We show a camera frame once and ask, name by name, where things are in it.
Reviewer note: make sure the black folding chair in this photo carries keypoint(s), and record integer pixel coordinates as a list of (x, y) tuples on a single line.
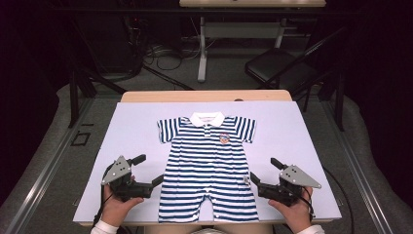
[(276, 65)]

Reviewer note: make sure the dark equipment rack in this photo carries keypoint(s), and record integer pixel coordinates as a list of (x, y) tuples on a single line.
[(107, 45)]

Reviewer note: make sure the metal floor rail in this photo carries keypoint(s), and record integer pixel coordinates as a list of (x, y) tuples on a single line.
[(39, 191), (363, 188)]

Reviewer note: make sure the white-framed desk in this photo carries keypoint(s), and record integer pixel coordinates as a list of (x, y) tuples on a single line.
[(202, 48)]

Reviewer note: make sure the person's lap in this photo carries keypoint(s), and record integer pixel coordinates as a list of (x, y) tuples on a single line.
[(168, 229)]

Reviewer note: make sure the person's right hand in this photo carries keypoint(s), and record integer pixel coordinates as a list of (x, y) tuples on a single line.
[(297, 216)]

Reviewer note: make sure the pale lavender table mat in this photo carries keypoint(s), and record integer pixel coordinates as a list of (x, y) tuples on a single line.
[(130, 130)]

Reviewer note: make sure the black floor socket frame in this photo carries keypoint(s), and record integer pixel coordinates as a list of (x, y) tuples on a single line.
[(74, 138)]

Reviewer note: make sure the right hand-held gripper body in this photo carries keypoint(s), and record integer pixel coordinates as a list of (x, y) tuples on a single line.
[(297, 178)]

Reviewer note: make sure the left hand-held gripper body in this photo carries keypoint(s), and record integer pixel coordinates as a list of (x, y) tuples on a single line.
[(118, 172)]

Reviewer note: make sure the blue white striped baby romper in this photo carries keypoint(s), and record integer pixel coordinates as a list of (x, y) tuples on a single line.
[(207, 162)]

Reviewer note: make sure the person's left hand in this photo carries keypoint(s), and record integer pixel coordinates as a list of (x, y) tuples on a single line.
[(115, 211)]

